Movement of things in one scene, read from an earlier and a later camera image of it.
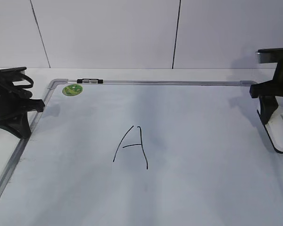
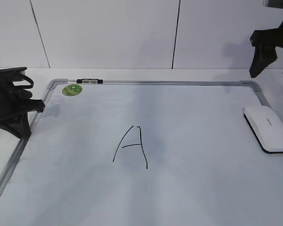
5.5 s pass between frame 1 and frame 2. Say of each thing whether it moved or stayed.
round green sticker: stayed
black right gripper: moved
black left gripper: stayed
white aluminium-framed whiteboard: stayed
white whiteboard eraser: moved
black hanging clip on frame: stayed
